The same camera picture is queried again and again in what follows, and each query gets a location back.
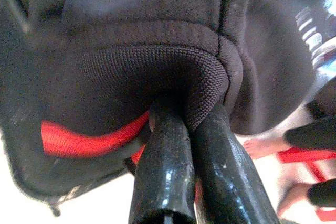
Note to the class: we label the person bare foot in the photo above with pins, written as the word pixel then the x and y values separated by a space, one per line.
pixel 265 148

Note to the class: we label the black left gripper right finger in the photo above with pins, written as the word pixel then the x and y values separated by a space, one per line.
pixel 231 182

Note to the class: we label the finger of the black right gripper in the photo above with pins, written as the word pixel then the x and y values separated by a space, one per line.
pixel 324 193
pixel 312 132

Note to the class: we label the person bare leg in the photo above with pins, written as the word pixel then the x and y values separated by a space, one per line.
pixel 294 197

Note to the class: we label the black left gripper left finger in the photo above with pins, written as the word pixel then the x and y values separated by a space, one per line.
pixel 162 169

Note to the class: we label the plain black shirt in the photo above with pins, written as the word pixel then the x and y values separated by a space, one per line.
pixel 131 24

